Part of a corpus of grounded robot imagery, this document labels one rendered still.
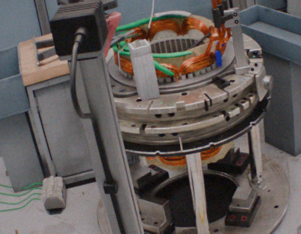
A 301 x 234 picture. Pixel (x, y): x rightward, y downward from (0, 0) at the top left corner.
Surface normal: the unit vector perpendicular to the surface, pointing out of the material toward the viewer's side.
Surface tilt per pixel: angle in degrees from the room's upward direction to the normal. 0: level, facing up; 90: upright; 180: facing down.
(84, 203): 0
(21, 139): 90
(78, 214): 0
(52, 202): 90
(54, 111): 90
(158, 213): 90
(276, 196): 0
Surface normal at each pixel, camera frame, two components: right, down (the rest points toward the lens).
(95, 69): -0.12, 0.51
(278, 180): -0.17, -0.85
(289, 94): -0.79, 0.42
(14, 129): 0.22, 0.46
